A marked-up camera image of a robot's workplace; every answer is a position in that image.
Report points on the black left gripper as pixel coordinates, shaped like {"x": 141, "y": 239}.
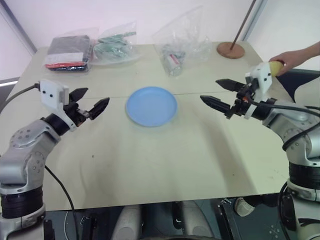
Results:
{"x": 75, "y": 112}

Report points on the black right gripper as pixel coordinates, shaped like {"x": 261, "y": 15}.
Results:
{"x": 241, "y": 105}

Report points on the yellow-green fruit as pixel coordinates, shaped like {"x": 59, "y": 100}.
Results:
{"x": 276, "y": 68}

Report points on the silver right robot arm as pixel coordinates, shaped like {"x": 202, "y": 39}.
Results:
{"x": 297, "y": 140}

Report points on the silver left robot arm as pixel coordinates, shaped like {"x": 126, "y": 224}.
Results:
{"x": 23, "y": 150}

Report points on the person's bare forearm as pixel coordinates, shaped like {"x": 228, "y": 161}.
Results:
{"x": 308, "y": 52}

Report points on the blue round plate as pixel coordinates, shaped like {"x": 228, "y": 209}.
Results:
{"x": 152, "y": 106}

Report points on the person's bare hand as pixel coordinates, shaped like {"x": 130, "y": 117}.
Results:
{"x": 290, "y": 60}

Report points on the wooden stand with rod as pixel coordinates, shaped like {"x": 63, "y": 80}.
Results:
{"x": 230, "y": 50}

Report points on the plastic bag with black items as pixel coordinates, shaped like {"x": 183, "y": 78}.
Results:
{"x": 67, "y": 51}

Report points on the plastic bag with green items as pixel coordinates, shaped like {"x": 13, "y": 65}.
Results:
{"x": 113, "y": 47}

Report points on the clear bag with small parts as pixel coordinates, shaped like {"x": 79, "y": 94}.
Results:
{"x": 175, "y": 58}

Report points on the grey rounded robot leg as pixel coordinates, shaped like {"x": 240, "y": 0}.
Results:
{"x": 196, "y": 220}
{"x": 128, "y": 222}

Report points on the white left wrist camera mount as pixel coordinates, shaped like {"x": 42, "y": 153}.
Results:
{"x": 51, "y": 93}

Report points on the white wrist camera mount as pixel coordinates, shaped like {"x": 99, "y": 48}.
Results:
{"x": 262, "y": 77}
{"x": 51, "y": 93}

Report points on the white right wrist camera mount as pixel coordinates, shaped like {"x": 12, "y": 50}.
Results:
{"x": 262, "y": 77}

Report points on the black bracket under table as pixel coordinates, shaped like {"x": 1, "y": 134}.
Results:
{"x": 178, "y": 215}

